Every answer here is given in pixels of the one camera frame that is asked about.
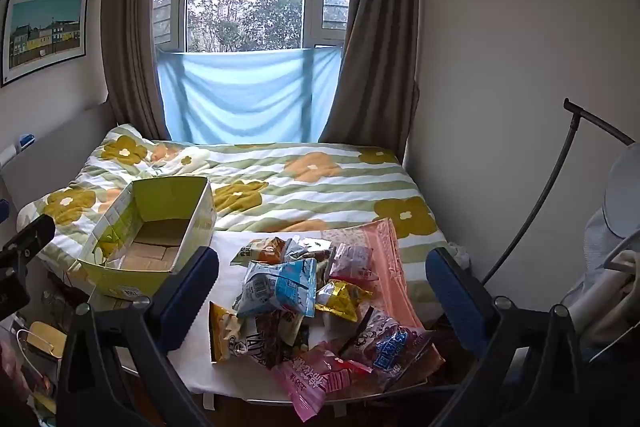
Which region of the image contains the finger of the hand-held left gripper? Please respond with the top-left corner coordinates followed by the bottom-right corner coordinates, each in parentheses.
top-left (0, 214), bottom-right (56, 270)
top-left (0, 267), bottom-right (31, 323)

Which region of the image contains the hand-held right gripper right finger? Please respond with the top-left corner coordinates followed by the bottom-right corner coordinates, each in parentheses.
top-left (425, 248), bottom-right (588, 427)

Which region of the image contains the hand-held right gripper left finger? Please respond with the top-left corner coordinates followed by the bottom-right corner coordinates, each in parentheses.
top-left (57, 247), bottom-right (221, 427)

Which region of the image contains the white orange chip packet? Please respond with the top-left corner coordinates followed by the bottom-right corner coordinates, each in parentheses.
top-left (207, 301), bottom-right (251, 364)

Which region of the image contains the large purple blue snack packet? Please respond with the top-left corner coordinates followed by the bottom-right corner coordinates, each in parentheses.
top-left (337, 306), bottom-right (446, 390)

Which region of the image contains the yellow-green cardboard box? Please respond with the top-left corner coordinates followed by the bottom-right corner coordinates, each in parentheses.
top-left (67, 176), bottom-right (218, 300)

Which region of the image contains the cream orange snack packet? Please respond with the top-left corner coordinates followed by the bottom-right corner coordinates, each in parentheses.
top-left (231, 235), bottom-right (287, 266)

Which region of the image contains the dark brown snack packet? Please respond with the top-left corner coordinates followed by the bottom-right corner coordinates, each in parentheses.
top-left (239, 311), bottom-right (312, 370)

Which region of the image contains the light blue snack packet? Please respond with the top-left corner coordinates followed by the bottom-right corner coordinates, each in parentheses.
top-left (235, 257), bottom-right (319, 320)

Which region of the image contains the red clear snack packet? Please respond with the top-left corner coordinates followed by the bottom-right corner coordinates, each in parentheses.
top-left (327, 243), bottom-right (382, 284)

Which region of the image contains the gold snack packet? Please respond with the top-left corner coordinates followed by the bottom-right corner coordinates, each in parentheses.
top-left (314, 279), bottom-right (375, 324)

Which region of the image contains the pink snack packet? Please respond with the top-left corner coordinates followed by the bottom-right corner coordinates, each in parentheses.
top-left (271, 341), bottom-right (375, 423)

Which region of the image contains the yellow board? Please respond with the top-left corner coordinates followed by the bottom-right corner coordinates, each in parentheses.
top-left (17, 321), bottom-right (68, 358)

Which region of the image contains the pink patterned cloth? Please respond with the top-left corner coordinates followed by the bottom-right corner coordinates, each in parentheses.
top-left (320, 217), bottom-right (426, 333)

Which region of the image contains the grey headboard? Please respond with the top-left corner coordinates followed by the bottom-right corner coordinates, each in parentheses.
top-left (0, 99), bottom-right (111, 218)

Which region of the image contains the pale grey garment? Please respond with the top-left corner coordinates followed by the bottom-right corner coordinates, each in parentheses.
top-left (562, 147), bottom-right (640, 363)

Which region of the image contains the black curved pole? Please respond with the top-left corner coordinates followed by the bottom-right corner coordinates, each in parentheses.
top-left (480, 97), bottom-right (636, 288)

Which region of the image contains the floral striped blanket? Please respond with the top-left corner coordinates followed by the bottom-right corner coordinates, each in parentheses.
top-left (17, 123), bottom-right (451, 278)

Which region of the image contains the framed houses picture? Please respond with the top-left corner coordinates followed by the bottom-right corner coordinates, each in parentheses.
top-left (0, 0), bottom-right (90, 88)

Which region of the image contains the light blue window cloth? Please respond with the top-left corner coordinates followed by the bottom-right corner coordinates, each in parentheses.
top-left (156, 47), bottom-right (343, 144)

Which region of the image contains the brown curtain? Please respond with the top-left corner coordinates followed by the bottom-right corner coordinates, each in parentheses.
top-left (101, 0), bottom-right (171, 140)
top-left (317, 0), bottom-right (421, 158)

